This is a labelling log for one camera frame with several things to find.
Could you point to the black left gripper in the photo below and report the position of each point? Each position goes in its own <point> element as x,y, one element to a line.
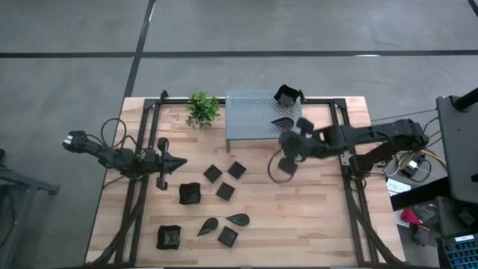
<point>162,164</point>

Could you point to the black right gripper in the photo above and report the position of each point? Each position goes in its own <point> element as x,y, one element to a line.
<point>308,145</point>

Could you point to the black teardrop shaped plate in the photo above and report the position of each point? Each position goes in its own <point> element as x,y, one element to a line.
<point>284,122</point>
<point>210,225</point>
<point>239,220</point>

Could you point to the black deep square bowl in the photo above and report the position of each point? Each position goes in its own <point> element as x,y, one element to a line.
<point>169,237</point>
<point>189,193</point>
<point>287,99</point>

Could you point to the black square footed plate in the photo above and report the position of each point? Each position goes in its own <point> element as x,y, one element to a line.
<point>225,191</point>
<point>213,173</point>
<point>228,237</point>
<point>236,170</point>

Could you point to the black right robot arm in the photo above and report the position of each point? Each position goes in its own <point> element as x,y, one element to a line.
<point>373,132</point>

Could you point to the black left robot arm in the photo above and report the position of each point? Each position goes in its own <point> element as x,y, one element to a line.
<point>112,157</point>

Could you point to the grey perforated metal shelf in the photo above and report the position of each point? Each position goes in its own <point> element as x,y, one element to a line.
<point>250,116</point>

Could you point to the green plant in white pot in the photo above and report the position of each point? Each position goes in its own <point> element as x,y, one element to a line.
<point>202,110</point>

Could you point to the white paper sheet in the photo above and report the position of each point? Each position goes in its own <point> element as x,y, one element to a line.
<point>397,187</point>

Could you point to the white power adapter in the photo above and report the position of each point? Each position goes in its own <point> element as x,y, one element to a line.
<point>412,166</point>

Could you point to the red cloth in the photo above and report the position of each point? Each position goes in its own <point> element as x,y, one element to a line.
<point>410,216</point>

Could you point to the grey metal stand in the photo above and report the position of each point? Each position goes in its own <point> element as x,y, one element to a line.
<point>22,183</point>

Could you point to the dark grey side table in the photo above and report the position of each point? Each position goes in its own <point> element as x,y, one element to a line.
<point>459,149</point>

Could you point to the black vertical pole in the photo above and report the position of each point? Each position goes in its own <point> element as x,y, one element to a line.
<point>467,100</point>

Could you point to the blue storage box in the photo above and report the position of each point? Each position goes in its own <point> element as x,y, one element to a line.
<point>461,252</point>

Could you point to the black table frame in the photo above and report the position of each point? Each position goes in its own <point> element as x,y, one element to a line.
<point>150,102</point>

